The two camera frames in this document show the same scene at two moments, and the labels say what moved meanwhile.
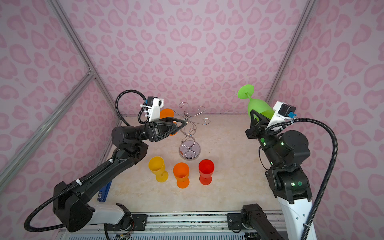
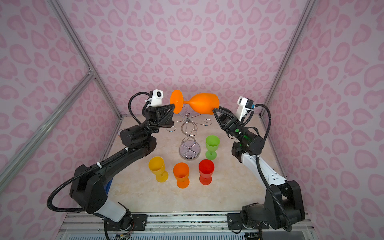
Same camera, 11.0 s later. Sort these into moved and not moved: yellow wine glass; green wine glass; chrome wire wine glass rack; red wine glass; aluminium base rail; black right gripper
Moved: black right gripper; green wine glass
Not moved: aluminium base rail; red wine glass; chrome wire wine glass rack; yellow wine glass
